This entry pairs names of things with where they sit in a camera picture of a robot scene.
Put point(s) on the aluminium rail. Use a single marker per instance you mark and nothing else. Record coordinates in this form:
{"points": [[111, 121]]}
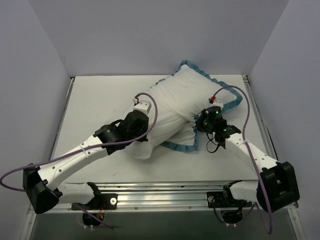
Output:
{"points": [[264, 132], [172, 196], [69, 91]]}

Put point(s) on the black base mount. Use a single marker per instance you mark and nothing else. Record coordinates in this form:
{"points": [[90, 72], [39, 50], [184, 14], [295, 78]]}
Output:
{"points": [[216, 199], [105, 201]]}

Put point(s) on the right side aluminium rail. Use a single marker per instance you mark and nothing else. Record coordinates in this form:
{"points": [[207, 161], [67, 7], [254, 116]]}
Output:
{"points": [[264, 132]]}

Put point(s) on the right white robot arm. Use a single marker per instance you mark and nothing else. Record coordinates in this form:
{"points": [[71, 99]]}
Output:
{"points": [[277, 185]]}

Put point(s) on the aluminium front rail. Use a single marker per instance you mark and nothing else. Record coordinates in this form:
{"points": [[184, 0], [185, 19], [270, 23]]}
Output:
{"points": [[172, 196]]}

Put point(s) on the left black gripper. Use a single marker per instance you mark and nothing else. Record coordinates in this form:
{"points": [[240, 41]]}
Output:
{"points": [[140, 121]]}

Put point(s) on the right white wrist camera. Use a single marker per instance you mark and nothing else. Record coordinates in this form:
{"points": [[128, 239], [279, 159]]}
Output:
{"points": [[213, 100]]}

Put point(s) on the white pillow insert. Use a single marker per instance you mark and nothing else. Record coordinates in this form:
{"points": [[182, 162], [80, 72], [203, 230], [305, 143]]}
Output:
{"points": [[171, 131]]}

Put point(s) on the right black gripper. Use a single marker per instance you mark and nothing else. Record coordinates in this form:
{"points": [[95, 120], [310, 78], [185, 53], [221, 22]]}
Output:
{"points": [[201, 121]]}

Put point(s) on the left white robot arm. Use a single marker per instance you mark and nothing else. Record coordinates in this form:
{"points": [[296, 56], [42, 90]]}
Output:
{"points": [[45, 185]]}

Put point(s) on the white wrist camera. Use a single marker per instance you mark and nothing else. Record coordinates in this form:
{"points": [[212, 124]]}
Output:
{"points": [[213, 100], [143, 106]]}

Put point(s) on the left side aluminium rail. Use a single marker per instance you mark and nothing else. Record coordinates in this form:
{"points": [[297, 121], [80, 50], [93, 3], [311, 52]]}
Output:
{"points": [[69, 91]]}

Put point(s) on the blue patterned ruffled pillowcase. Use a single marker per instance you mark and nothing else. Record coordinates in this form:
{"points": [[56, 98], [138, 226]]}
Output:
{"points": [[188, 90]]}

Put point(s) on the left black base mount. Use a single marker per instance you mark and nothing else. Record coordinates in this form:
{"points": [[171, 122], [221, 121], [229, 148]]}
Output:
{"points": [[105, 201]]}

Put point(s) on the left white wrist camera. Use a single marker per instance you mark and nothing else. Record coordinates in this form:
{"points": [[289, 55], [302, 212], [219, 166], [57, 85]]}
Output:
{"points": [[143, 106]]}

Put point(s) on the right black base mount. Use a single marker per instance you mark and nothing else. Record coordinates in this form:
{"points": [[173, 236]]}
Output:
{"points": [[216, 199]]}

